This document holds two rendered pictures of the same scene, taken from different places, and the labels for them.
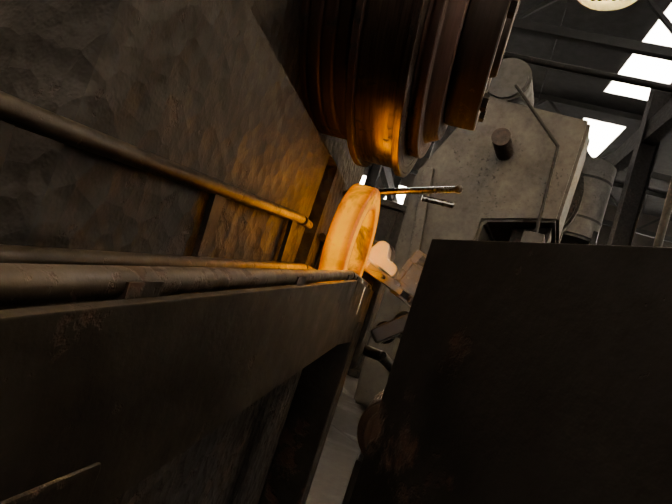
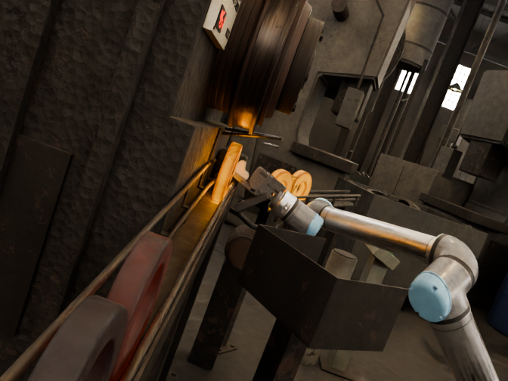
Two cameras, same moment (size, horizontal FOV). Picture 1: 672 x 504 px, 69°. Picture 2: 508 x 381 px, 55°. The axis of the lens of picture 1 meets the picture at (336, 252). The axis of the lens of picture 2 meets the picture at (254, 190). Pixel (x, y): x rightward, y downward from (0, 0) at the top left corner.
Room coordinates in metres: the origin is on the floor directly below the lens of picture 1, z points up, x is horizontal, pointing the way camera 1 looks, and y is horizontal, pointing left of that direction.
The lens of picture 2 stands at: (-0.76, 0.22, 0.92)
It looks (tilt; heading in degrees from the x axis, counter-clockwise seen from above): 7 degrees down; 347
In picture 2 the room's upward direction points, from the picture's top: 20 degrees clockwise
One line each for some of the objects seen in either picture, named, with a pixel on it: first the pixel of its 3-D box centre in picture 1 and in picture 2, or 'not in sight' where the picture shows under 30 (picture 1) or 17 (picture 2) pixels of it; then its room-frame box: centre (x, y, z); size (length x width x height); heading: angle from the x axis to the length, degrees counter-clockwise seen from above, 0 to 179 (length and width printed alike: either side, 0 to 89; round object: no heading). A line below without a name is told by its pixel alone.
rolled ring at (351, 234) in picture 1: (350, 247); (227, 171); (0.70, -0.02, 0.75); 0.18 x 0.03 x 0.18; 167
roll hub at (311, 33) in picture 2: (490, 32); (300, 67); (0.68, -0.11, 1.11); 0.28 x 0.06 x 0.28; 168
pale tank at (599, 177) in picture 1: (557, 279); (388, 101); (8.83, -4.01, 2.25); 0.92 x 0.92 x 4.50
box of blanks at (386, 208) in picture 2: not in sight; (388, 242); (2.82, -1.80, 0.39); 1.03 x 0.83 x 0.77; 93
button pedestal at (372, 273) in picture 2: not in sight; (360, 305); (1.21, -0.88, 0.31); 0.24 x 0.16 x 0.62; 168
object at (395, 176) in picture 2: not in sight; (404, 212); (4.31, -2.70, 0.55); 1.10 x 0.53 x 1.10; 8
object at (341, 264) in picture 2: not in sight; (323, 306); (1.20, -0.72, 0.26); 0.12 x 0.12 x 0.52
